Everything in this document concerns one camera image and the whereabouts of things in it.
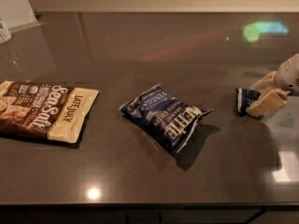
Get blue Kettle chips bag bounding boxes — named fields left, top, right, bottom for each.
left=120, top=84, right=212, bottom=153

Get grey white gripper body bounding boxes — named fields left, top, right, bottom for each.
left=275, top=54, right=299, bottom=92

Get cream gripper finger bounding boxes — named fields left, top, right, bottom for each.
left=246, top=89, right=289, bottom=117
left=249, top=71, right=278, bottom=93

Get white bottle with label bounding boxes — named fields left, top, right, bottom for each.
left=0, top=18, right=12, bottom=44

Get blue RXBAR blueberry bar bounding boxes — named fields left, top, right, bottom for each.
left=236, top=88, right=261, bottom=116

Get Late July Sea Salt bag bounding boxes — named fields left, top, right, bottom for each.
left=0, top=81, right=99, bottom=144

